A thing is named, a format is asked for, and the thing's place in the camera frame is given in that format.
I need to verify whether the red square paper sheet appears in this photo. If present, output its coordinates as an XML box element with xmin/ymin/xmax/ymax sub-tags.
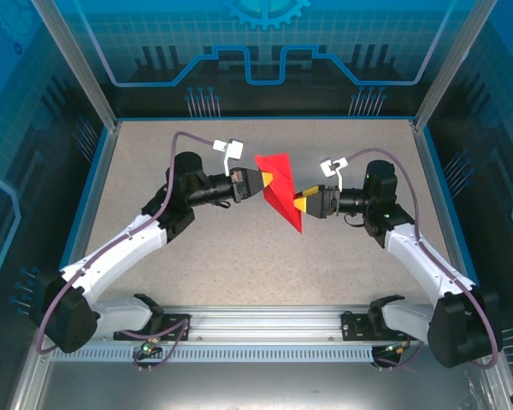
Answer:
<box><xmin>254</xmin><ymin>151</ymin><xmax>305</xmax><ymax>235</ymax></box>

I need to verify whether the blue table edge strip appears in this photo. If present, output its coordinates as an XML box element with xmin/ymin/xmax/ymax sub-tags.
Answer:
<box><xmin>45</xmin><ymin>126</ymin><xmax>113</xmax><ymax>312</ymax></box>
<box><xmin>419</xmin><ymin>126</ymin><xmax>488</xmax><ymax>312</ymax></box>

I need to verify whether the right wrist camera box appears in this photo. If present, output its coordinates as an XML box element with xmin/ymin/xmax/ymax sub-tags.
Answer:
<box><xmin>319</xmin><ymin>156</ymin><xmax>351</xmax><ymax>191</ymax></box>

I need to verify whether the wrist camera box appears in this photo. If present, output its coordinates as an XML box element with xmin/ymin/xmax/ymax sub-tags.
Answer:
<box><xmin>212</xmin><ymin>138</ymin><xmax>245</xmax><ymax>177</ymax></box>
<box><xmin>319</xmin><ymin>156</ymin><xmax>351</xmax><ymax>191</ymax></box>

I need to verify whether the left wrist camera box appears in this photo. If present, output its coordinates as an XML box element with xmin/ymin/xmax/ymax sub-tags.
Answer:
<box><xmin>212</xmin><ymin>138</ymin><xmax>245</xmax><ymax>177</ymax></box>

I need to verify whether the aluminium table side rail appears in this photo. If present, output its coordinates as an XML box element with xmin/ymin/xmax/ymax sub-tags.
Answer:
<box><xmin>53</xmin><ymin>120</ymin><xmax>123</xmax><ymax>311</ymax></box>
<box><xmin>409</xmin><ymin>119</ymin><xmax>475</xmax><ymax>311</ymax></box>

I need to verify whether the aluminium mounting rail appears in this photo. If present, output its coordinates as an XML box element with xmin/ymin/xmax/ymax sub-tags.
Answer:
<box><xmin>38</xmin><ymin>305</ymin><xmax>497</xmax><ymax>343</ymax></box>

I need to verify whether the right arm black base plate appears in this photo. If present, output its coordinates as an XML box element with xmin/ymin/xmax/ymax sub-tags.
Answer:
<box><xmin>340</xmin><ymin>311</ymin><xmax>420</xmax><ymax>342</ymax></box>

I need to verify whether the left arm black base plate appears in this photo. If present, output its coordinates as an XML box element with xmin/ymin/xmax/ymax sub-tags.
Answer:
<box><xmin>113</xmin><ymin>313</ymin><xmax>192</xmax><ymax>342</ymax></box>

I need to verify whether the cable connector with green light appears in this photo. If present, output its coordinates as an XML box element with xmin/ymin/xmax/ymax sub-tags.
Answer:
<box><xmin>137</xmin><ymin>336</ymin><xmax>162</xmax><ymax>356</ymax></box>
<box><xmin>382</xmin><ymin>341</ymin><xmax>413</xmax><ymax>358</ymax></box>

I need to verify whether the slotted grey cable duct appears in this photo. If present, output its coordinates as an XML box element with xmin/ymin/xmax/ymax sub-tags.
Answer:
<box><xmin>50</xmin><ymin>346</ymin><xmax>377</xmax><ymax>362</ymax></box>

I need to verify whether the aluminium frame post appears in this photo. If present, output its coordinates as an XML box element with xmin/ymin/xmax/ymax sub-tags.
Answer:
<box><xmin>410</xmin><ymin>0</ymin><xmax>500</xmax><ymax>132</ymax></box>
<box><xmin>30</xmin><ymin>0</ymin><xmax>123</xmax><ymax>132</ymax></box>

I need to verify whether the grey metal tray frame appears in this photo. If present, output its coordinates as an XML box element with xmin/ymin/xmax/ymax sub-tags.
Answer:
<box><xmin>6</xmin><ymin>331</ymin><xmax>513</xmax><ymax>410</ymax></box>

